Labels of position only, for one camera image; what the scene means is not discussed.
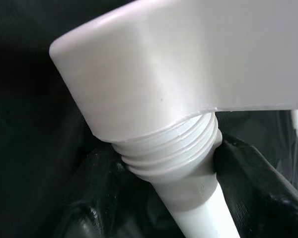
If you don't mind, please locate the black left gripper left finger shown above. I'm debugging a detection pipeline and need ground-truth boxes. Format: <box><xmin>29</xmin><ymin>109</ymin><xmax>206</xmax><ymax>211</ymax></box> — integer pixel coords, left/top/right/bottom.
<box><xmin>52</xmin><ymin>144</ymin><xmax>186</xmax><ymax>238</ymax></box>

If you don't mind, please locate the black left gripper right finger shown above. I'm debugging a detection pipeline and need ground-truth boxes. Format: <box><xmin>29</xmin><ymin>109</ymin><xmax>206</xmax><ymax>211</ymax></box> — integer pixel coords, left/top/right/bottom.
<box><xmin>213</xmin><ymin>133</ymin><xmax>298</xmax><ymax>238</ymax></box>

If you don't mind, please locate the white plastic table leg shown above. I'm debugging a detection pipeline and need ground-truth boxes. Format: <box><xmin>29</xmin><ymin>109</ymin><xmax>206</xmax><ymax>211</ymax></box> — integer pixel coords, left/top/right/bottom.
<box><xmin>112</xmin><ymin>110</ymin><xmax>242</xmax><ymax>238</ymax></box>
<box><xmin>291</xmin><ymin>109</ymin><xmax>298</xmax><ymax>130</ymax></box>

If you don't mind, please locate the white plastic table top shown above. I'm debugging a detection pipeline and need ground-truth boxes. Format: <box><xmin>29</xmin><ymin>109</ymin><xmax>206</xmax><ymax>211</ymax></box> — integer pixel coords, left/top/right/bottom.
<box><xmin>49</xmin><ymin>0</ymin><xmax>298</xmax><ymax>145</ymax></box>

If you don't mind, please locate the black tablecloth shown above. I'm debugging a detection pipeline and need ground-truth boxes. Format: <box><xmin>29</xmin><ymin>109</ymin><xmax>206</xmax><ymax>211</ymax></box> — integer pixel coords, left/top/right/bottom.
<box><xmin>0</xmin><ymin>0</ymin><xmax>298</xmax><ymax>238</ymax></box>

